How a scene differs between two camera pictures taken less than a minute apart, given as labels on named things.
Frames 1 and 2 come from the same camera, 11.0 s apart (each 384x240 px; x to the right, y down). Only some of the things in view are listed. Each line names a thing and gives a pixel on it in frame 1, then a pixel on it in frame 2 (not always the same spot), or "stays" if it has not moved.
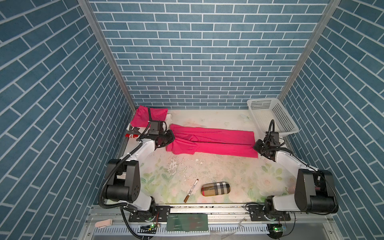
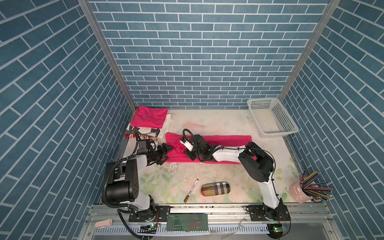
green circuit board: [187, 222] stays
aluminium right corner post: [317, 33] stays
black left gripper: [171, 137] → [166, 150]
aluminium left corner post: [92, 18] stays
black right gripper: [257, 145] → [188, 153]
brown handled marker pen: [193, 187] stays
